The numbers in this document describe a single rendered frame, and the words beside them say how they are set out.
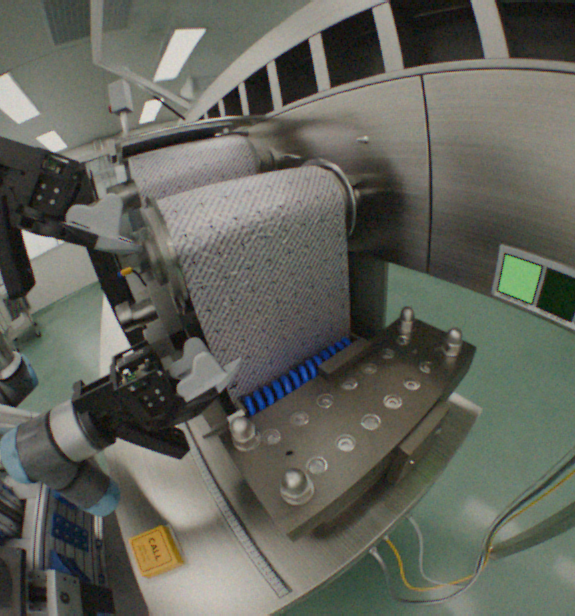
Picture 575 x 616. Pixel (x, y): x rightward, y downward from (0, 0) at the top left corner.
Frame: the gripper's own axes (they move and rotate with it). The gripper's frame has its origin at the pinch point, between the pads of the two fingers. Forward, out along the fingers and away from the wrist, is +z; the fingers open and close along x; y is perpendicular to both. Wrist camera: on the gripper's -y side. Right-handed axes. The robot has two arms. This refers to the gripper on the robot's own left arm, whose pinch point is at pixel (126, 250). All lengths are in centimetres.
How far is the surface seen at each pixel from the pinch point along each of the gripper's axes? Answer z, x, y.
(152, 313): 6.2, 2.4, -7.4
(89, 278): -16, 551, -154
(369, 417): 29.0, -20.1, -7.7
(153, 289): 5.3, 2.1, -4.1
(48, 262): -115, 551, -147
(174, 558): 9.9, -18.0, -36.8
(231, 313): 13.3, -5.7, -2.4
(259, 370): 21.0, -5.7, -9.4
